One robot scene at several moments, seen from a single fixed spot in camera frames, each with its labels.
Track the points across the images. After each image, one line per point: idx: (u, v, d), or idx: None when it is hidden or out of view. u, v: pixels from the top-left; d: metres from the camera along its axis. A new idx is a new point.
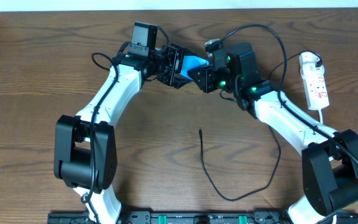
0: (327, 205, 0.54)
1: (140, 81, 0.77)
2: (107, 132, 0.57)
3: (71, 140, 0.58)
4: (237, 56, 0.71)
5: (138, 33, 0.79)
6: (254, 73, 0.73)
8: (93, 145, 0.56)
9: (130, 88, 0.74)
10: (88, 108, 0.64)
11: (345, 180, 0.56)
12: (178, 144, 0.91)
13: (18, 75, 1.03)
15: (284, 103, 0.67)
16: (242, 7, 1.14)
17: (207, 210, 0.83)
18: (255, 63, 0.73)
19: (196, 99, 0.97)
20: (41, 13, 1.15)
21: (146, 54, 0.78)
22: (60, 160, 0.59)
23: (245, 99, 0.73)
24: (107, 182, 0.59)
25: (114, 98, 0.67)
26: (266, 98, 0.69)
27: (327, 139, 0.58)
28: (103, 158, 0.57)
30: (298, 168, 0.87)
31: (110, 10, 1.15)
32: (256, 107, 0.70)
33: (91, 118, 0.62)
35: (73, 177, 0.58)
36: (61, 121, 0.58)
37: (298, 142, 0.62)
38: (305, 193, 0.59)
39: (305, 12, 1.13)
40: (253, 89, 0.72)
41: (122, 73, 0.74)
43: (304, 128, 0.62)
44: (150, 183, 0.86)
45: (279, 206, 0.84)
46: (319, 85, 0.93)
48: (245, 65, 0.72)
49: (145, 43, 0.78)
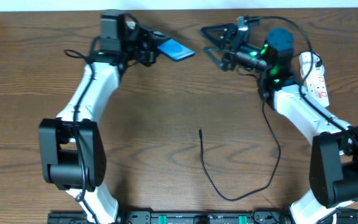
0: (329, 193, 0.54)
1: (118, 76, 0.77)
2: (90, 129, 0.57)
3: (55, 143, 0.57)
4: (276, 50, 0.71)
5: (105, 26, 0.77)
6: (286, 67, 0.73)
8: (78, 144, 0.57)
9: (108, 84, 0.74)
10: (68, 108, 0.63)
11: (354, 174, 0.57)
12: (178, 144, 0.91)
13: (18, 75, 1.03)
15: (304, 96, 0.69)
16: (242, 7, 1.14)
17: (207, 210, 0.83)
18: (290, 60, 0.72)
19: (196, 99, 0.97)
20: (41, 13, 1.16)
21: (119, 48, 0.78)
22: (48, 164, 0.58)
23: (266, 91, 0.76)
24: (99, 178, 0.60)
25: (92, 94, 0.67)
26: (286, 89, 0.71)
27: (340, 130, 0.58)
28: (91, 155, 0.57)
30: (298, 168, 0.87)
31: (111, 9, 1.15)
32: (275, 97, 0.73)
33: (73, 118, 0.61)
35: (63, 178, 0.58)
36: (43, 124, 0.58)
37: (309, 129, 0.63)
38: (311, 183, 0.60)
39: (304, 12, 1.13)
40: (276, 81, 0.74)
41: (97, 70, 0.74)
43: (319, 117, 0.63)
44: (151, 183, 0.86)
45: (279, 206, 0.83)
46: (319, 85, 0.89)
48: (280, 59, 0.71)
49: (114, 36, 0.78)
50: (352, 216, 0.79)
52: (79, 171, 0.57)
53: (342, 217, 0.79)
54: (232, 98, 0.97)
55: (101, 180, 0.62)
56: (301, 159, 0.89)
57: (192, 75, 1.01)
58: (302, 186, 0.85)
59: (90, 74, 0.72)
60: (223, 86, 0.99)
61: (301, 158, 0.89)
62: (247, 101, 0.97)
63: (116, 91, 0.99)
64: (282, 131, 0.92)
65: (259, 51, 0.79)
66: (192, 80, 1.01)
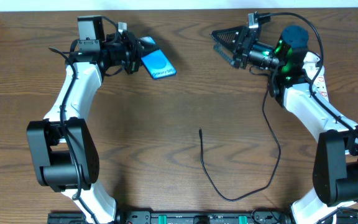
0: (332, 190, 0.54)
1: (100, 74, 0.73)
2: (78, 126, 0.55)
3: (45, 145, 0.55)
4: (290, 46, 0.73)
5: (82, 27, 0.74)
6: (299, 65, 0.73)
8: (68, 143, 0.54)
9: (91, 82, 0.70)
10: (54, 109, 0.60)
11: None
12: (178, 144, 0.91)
13: (18, 75, 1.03)
15: (313, 94, 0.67)
16: (242, 7, 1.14)
17: (207, 210, 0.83)
18: (303, 57, 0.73)
19: (196, 99, 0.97)
20: (41, 12, 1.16)
21: (98, 48, 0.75)
22: (40, 167, 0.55)
23: (276, 87, 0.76)
24: (93, 175, 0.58)
25: (76, 93, 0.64)
26: (297, 86, 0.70)
27: (347, 129, 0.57)
28: (83, 152, 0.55)
30: (298, 168, 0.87)
31: (111, 9, 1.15)
32: (286, 94, 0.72)
33: (60, 117, 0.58)
35: (58, 180, 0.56)
36: (30, 127, 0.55)
37: (317, 127, 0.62)
38: (314, 181, 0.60)
39: (304, 12, 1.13)
40: (288, 78, 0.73)
41: (79, 69, 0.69)
43: (327, 116, 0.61)
44: (151, 183, 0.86)
45: (279, 206, 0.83)
46: (319, 85, 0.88)
48: (294, 56, 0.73)
49: (93, 36, 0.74)
50: (351, 216, 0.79)
52: (73, 170, 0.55)
53: (342, 217, 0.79)
54: (232, 98, 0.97)
55: (96, 176, 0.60)
56: (301, 159, 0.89)
57: (192, 75, 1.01)
58: (302, 186, 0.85)
59: (71, 74, 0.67)
60: (223, 86, 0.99)
61: (301, 158, 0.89)
62: (247, 101, 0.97)
63: (116, 91, 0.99)
64: (282, 131, 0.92)
65: (271, 50, 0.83)
66: (192, 80, 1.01)
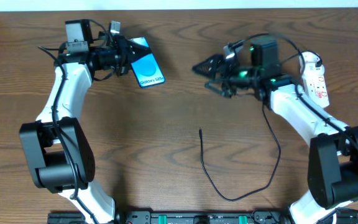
0: (329, 193, 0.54)
1: (89, 74, 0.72)
2: (72, 125, 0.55)
3: (39, 146, 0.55)
4: (261, 48, 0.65)
5: (70, 30, 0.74)
6: (275, 65, 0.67)
8: (63, 142, 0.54)
9: (81, 83, 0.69)
10: (45, 110, 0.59)
11: (352, 174, 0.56)
12: (178, 144, 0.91)
13: (18, 75, 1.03)
15: (300, 95, 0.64)
16: (242, 7, 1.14)
17: (207, 210, 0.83)
18: (278, 53, 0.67)
19: (196, 99, 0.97)
20: (41, 12, 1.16)
21: (87, 48, 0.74)
22: (36, 169, 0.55)
23: (263, 90, 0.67)
24: (90, 174, 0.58)
25: (66, 94, 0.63)
26: (283, 88, 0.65)
27: (337, 132, 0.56)
28: (78, 151, 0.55)
30: (298, 168, 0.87)
31: (110, 9, 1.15)
32: (271, 98, 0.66)
33: (52, 117, 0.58)
35: (54, 181, 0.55)
36: (23, 129, 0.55)
37: (306, 131, 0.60)
38: (309, 184, 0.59)
39: (304, 12, 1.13)
40: (273, 80, 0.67)
41: (68, 70, 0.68)
43: (316, 119, 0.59)
44: (150, 183, 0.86)
45: (280, 206, 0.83)
46: (319, 85, 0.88)
48: (266, 56, 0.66)
49: (81, 38, 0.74)
50: (351, 216, 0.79)
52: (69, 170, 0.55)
53: (342, 217, 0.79)
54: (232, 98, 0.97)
55: (92, 175, 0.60)
56: (301, 159, 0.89)
57: (191, 75, 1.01)
58: (302, 186, 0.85)
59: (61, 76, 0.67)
60: None
61: (301, 158, 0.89)
62: (247, 101, 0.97)
63: (115, 91, 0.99)
64: (282, 131, 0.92)
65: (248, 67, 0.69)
66: (191, 80, 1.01)
